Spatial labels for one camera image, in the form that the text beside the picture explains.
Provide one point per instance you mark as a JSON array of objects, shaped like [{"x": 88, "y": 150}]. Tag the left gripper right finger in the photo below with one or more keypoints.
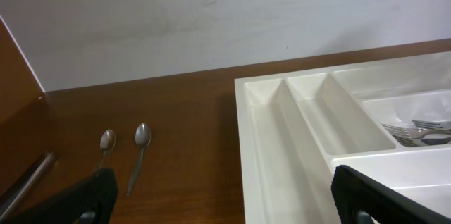
[{"x": 361, "y": 199}]

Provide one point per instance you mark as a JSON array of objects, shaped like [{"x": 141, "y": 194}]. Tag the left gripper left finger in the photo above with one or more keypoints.
[{"x": 90, "y": 200}]

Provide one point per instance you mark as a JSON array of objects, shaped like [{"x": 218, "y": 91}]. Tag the silver fork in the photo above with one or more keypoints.
[
  {"x": 421, "y": 142},
  {"x": 414, "y": 133},
  {"x": 433, "y": 125}
]

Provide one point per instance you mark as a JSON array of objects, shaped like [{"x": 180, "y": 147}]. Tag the left small teaspoon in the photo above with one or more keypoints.
[{"x": 107, "y": 143}]

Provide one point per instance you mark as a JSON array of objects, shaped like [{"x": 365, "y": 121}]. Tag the small teaspoon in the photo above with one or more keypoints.
[
  {"x": 107, "y": 143},
  {"x": 142, "y": 140}
]

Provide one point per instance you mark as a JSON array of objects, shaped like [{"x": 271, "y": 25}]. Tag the right small teaspoon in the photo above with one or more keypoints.
[{"x": 142, "y": 140}]

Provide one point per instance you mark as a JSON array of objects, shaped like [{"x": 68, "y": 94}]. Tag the white plastic cutlery tray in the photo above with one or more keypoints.
[{"x": 296, "y": 128}]

